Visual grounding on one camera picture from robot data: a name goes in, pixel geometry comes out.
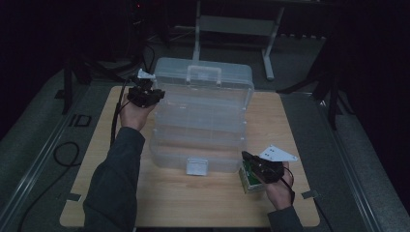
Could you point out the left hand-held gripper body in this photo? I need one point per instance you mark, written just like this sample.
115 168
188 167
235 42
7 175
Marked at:
141 95

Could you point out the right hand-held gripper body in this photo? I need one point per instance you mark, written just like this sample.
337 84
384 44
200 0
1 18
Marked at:
272 169

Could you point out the green card box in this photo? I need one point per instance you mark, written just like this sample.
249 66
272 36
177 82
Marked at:
249 183

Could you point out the clear plastic storage box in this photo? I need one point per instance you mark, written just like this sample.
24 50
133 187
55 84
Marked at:
201 122

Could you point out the person's left hand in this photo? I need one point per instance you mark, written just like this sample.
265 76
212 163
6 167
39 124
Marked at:
135 114

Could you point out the person's right hand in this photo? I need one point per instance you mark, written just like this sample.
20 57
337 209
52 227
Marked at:
280 193

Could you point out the grey tape piece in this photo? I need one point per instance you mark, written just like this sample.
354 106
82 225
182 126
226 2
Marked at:
73 197
310 194

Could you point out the dark equipment rack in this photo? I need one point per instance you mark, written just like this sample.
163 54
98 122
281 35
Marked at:
138 29

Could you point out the black tripod stand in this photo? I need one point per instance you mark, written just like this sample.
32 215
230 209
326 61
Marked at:
67 87

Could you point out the black angled stand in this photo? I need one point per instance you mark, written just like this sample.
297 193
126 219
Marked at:
333 106

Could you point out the white metal stand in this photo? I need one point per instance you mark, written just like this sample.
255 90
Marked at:
237 25

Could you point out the metal floor rail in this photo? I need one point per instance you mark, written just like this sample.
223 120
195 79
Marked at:
38 158
351 167

